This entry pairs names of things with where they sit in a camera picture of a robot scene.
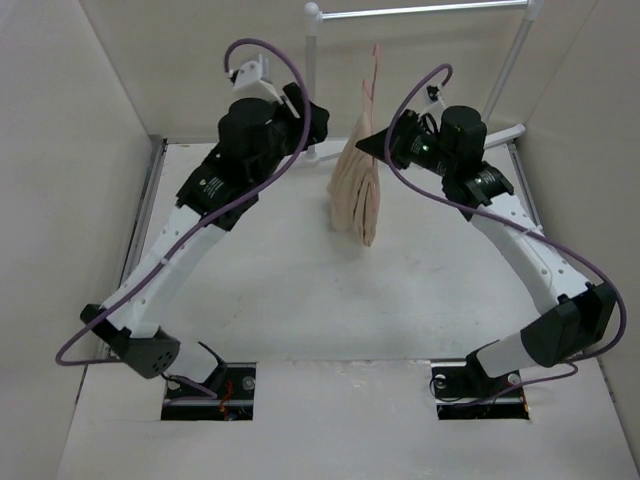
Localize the beige trousers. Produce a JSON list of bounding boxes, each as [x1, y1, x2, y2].
[[326, 112, 382, 248]]

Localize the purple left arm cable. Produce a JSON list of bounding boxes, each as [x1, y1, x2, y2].
[[54, 39, 313, 401]]

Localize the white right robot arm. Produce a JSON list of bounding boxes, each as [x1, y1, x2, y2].
[[356, 106, 616, 396]]

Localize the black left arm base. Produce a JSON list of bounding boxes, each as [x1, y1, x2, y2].
[[160, 342, 257, 422]]

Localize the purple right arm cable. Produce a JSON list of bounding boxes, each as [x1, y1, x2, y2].
[[384, 63, 628, 407]]

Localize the pink wire hanger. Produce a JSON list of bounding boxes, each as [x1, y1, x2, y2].
[[362, 43, 379, 128]]

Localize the white clothes rack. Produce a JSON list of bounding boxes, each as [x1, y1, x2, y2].
[[281, 1, 543, 167]]

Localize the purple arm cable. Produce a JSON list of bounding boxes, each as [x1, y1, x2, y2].
[[384, 63, 628, 407], [54, 39, 313, 401]]

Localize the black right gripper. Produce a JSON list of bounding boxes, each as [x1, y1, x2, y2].
[[357, 109, 458, 178]]

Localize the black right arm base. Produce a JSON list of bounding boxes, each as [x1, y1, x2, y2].
[[429, 355, 529, 421]]

